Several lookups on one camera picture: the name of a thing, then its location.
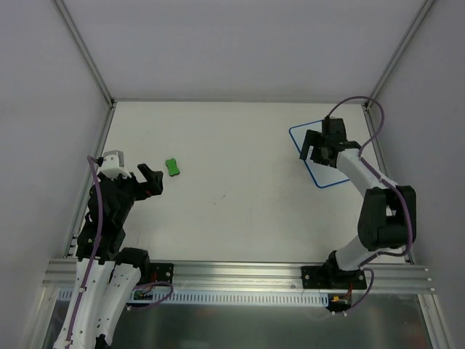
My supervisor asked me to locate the green whiteboard eraser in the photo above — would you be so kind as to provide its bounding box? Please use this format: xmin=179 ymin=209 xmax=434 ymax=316
xmin=165 ymin=158 xmax=180 ymax=177

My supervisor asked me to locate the blue-framed small whiteboard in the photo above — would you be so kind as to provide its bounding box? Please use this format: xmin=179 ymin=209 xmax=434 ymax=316
xmin=288 ymin=119 xmax=349 ymax=189

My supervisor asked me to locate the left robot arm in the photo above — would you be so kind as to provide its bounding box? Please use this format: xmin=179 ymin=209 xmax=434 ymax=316
xmin=53 ymin=164 xmax=174 ymax=348

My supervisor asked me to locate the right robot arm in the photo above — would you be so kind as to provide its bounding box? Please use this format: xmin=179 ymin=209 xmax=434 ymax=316
xmin=300 ymin=116 xmax=416 ymax=289

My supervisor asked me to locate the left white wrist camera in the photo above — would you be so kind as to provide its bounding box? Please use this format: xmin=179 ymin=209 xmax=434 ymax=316
xmin=99 ymin=150 xmax=131 ymax=180

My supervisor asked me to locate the right table edge rail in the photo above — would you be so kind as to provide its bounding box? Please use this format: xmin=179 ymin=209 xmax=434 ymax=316
xmin=363 ymin=105 xmax=415 ymax=265

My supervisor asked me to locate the table edge rail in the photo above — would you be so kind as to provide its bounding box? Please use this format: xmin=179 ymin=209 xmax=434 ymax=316
xmin=363 ymin=105 xmax=415 ymax=265
xmin=61 ymin=100 xmax=117 ymax=258

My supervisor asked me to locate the left table edge rail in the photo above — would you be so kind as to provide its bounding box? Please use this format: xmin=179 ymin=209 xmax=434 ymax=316
xmin=61 ymin=100 xmax=117 ymax=258

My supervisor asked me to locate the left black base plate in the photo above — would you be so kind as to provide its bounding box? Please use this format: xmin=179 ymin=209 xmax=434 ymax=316
xmin=149 ymin=262 xmax=174 ymax=284

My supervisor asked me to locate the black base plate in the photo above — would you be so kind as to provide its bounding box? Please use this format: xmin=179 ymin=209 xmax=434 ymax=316
xmin=301 ymin=265 xmax=367 ymax=290
xmin=149 ymin=262 xmax=174 ymax=284

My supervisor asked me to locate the aluminium mounting rail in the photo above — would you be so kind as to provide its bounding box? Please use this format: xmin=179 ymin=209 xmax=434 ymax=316
xmin=41 ymin=258 xmax=435 ymax=292

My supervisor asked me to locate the white slotted cable duct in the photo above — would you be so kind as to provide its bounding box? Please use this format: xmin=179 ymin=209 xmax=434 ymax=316
xmin=57 ymin=288 xmax=329 ymax=308

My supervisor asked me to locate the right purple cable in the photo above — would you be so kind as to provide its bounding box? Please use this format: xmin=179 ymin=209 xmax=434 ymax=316
xmin=325 ymin=95 xmax=415 ymax=259

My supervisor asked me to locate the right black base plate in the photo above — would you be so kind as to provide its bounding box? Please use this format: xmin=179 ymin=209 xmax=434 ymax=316
xmin=301 ymin=265 xmax=367 ymax=290

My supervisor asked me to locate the left aluminium frame post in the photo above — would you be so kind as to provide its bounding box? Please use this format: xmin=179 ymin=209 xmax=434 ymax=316
xmin=52 ymin=0 xmax=115 ymax=108

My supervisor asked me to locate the aluminium frame post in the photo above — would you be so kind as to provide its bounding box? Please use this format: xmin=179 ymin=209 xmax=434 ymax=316
xmin=52 ymin=0 xmax=115 ymax=108
xmin=370 ymin=0 xmax=437 ymax=100

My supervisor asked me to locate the right aluminium frame post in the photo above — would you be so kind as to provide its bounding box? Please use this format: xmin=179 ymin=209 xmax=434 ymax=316
xmin=370 ymin=0 xmax=437 ymax=100

